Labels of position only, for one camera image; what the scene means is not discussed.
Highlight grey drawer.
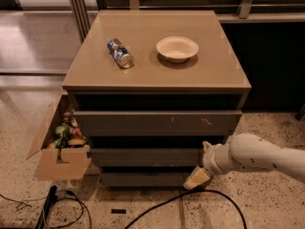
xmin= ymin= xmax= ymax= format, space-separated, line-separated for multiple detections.
xmin=100 ymin=173 xmax=190 ymax=187
xmin=74 ymin=111 xmax=242 ymax=136
xmin=91 ymin=148 xmax=203 ymax=167

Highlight metal window frame railing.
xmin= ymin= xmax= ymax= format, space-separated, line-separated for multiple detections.
xmin=70 ymin=0 xmax=305 ymax=37

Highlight thin grey floor wire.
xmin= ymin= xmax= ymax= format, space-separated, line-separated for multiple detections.
xmin=0 ymin=193 xmax=34 ymax=210

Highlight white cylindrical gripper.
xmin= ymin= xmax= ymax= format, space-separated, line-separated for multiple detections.
xmin=183 ymin=141 xmax=231 ymax=190

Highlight blue silver soda can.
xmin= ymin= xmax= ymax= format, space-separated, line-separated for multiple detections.
xmin=108 ymin=38 xmax=133 ymax=69

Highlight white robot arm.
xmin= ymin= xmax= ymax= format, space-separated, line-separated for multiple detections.
xmin=183 ymin=134 xmax=305 ymax=190

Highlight grey top drawer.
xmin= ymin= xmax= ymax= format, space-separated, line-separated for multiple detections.
xmin=74 ymin=111 xmax=242 ymax=136

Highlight thick black floor cable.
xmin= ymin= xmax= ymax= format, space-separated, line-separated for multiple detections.
xmin=123 ymin=189 xmax=248 ymax=229

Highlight white paper bowl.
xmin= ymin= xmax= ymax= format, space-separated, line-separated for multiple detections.
xmin=156 ymin=36 xmax=199 ymax=63

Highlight toy items in box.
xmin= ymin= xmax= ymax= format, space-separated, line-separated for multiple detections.
xmin=47 ymin=111 xmax=87 ymax=149

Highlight small black floor tag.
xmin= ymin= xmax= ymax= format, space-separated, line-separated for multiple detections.
xmin=112 ymin=209 xmax=126 ymax=214

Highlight black power strip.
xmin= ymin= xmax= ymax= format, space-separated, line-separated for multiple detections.
xmin=33 ymin=185 xmax=57 ymax=229

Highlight thin black looped cable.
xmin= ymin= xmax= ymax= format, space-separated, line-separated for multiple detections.
xmin=44 ymin=189 xmax=92 ymax=229

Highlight grey bottom drawer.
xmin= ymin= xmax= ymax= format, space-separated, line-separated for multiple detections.
xmin=100 ymin=173 xmax=190 ymax=187

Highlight grey three-drawer cabinet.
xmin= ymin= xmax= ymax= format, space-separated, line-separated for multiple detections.
xmin=63 ymin=10 xmax=251 ymax=175

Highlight open cardboard box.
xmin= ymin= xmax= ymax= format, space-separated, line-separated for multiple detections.
xmin=26 ymin=94 xmax=92 ymax=181

